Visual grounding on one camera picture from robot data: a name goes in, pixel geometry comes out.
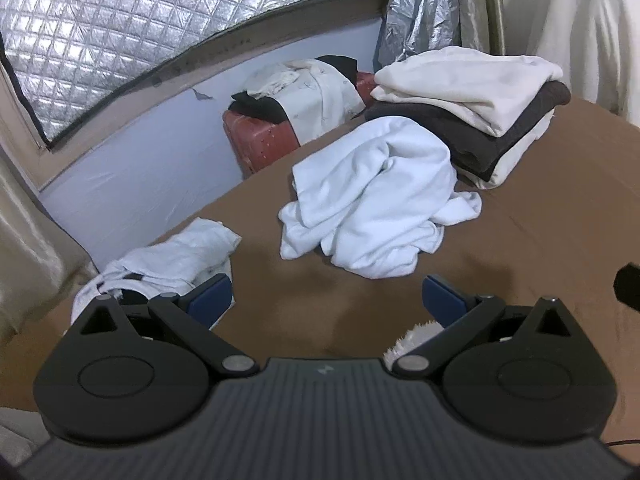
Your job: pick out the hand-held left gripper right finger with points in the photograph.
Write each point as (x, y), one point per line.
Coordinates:
(441, 299)

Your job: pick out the white hanging sheet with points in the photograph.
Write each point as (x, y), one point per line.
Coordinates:
(590, 25)

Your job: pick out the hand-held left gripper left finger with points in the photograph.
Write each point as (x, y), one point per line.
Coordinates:
(215, 299)

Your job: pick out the white towel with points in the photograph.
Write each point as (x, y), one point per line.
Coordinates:
(380, 200)

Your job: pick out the black garment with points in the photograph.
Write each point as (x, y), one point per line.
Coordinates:
(260, 107)

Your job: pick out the white printed garment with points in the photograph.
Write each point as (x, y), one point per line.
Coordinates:
(325, 95)

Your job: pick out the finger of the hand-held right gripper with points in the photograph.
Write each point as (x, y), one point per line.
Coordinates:
(629, 287)

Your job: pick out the silver quilted insulation sheet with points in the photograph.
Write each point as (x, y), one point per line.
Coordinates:
(125, 25)

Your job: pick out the white fluffy cloth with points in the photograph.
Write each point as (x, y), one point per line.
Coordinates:
(412, 337)

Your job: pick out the cream folded garment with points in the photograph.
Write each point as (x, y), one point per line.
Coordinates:
(465, 80)

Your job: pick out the crumpled white cloth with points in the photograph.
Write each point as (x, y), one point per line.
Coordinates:
(170, 255)

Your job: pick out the red suitcase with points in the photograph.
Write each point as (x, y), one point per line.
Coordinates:
(260, 145)

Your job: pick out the beige curtain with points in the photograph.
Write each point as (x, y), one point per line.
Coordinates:
(30, 240)
(487, 0)

